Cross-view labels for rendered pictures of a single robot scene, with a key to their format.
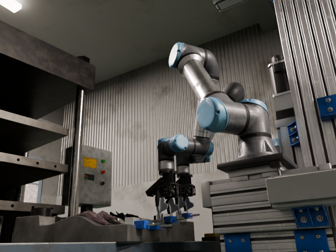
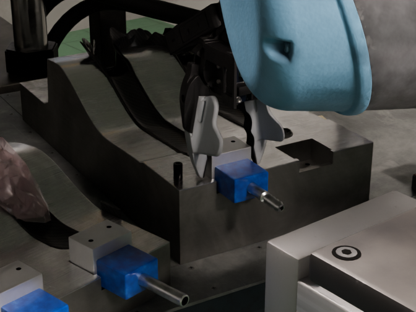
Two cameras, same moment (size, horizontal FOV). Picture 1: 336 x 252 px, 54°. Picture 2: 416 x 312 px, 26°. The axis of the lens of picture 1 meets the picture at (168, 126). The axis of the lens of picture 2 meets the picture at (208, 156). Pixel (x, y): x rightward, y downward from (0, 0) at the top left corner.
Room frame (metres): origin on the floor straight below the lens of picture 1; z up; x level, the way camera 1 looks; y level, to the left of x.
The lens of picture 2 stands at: (0.64, -0.27, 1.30)
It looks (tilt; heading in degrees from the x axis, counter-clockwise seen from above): 24 degrees down; 21
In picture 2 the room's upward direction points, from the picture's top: straight up
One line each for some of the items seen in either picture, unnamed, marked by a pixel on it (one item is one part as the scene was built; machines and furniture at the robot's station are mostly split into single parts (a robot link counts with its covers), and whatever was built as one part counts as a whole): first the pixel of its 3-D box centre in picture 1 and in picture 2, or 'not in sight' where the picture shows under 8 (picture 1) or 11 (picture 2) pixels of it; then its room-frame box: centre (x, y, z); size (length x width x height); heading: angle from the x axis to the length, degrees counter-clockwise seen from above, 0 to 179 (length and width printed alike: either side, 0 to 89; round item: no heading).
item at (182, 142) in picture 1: (179, 145); not in sight; (1.40, -0.05, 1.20); 0.11 x 0.11 x 0.08; 27
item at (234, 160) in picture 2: (171, 219); (246, 184); (1.46, 0.00, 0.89); 0.13 x 0.05 x 0.05; 51
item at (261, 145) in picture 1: (256, 150); not in sight; (1.13, -0.31, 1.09); 0.15 x 0.15 x 0.10
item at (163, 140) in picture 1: (166, 150); not in sight; (1.47, 0.01, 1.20); 0.09 x 0.08 x 0.11; 27
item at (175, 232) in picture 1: (137, 229); (175, 113); (1.68, 0.17, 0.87); 0.50 x 0.26 x 0.14; 51
